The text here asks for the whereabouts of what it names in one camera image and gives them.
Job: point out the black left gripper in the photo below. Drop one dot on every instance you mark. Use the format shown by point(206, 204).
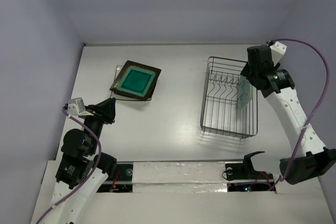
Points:
point(105, 109)

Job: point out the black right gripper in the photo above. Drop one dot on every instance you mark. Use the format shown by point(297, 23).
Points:
point(250, 73)

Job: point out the white square plate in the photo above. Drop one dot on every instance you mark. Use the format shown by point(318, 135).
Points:
point(115, 95)

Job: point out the pale green glass plate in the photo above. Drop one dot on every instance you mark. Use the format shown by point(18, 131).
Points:
point(244, 94)

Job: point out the black square plate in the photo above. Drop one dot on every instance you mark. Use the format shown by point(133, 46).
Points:
point(135, 80)

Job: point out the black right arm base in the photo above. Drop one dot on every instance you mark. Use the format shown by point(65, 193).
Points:
point(241, 170)

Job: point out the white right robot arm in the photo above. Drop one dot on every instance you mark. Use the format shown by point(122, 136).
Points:
point(310, 156)

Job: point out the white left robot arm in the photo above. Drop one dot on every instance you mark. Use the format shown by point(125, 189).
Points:
point(83, 166)

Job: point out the white foam front block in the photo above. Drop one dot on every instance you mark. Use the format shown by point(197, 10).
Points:
point(178, 177)

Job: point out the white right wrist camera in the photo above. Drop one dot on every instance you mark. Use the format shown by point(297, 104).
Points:
point(278, 50)

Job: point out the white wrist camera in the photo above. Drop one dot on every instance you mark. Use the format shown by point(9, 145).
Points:
point(76, 107)
point(278, 50)

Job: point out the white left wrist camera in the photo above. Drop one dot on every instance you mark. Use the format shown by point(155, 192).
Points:
point(76, 107)

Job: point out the metal wire dish rack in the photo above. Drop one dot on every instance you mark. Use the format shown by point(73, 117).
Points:
point(219, 112)

